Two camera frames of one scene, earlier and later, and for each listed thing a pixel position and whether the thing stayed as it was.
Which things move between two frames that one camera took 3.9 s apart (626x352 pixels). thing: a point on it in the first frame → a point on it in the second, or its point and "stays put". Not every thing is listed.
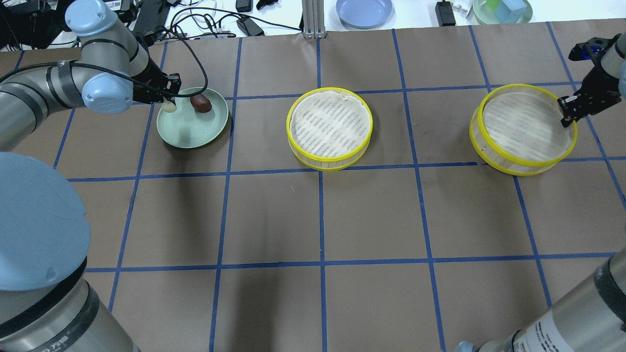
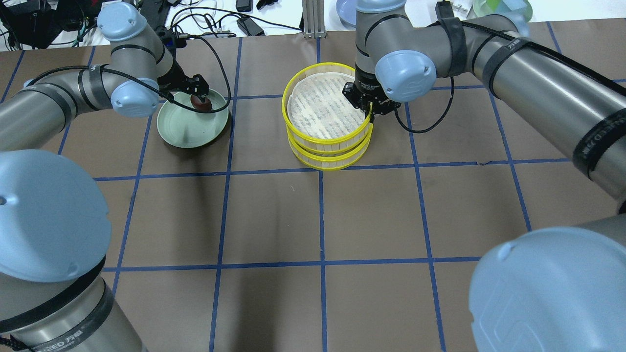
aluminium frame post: [313, 19] stays put
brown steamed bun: [200, 103] stays put
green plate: [186, 127] stays put
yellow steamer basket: [517, 130] → [319, 117]
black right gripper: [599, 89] → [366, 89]
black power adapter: [250, 28] stays put
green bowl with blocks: [494, 12] stays put
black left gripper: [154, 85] → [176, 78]
